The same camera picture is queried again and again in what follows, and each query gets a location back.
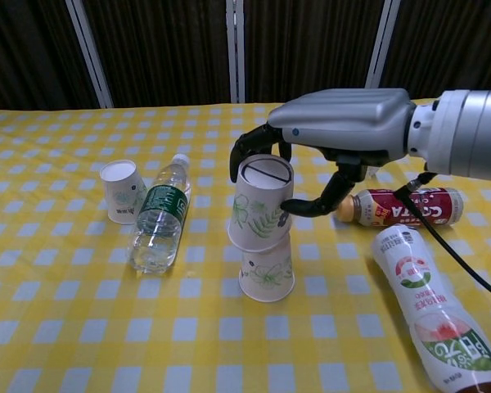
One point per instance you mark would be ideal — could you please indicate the white partition post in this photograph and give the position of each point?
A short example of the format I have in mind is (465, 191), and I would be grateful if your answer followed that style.
(235, 49)
(91, 53)
(382, 41)

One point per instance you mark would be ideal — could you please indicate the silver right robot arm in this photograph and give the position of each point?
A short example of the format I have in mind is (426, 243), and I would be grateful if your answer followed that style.
(462, 131)

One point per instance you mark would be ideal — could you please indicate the white drink bottle green print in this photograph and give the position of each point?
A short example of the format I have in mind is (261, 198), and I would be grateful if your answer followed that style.
(429, 303)

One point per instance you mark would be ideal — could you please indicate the yellow white checked tablecloth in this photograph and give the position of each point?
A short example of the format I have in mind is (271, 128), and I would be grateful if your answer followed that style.
(65, 327)

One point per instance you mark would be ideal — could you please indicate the clear bottle with green label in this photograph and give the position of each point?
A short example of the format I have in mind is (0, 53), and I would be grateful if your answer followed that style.
(159, 213)

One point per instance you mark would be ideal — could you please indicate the paper cup with blue logo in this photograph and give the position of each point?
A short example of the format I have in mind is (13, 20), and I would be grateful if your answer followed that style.
(120, 196)

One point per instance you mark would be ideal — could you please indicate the paper cup with flower print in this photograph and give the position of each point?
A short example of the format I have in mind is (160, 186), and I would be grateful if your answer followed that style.
(266, 278)

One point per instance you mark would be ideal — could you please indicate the paper cup with leaf print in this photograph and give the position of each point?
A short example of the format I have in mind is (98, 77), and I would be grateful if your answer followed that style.
(258, 204)

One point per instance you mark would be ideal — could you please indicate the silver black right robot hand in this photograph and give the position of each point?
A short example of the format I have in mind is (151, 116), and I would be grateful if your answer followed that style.
(352, 123)

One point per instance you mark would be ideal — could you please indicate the red Costa coffee bottle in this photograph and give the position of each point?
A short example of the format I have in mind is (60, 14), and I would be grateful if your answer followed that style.
(393, 209)

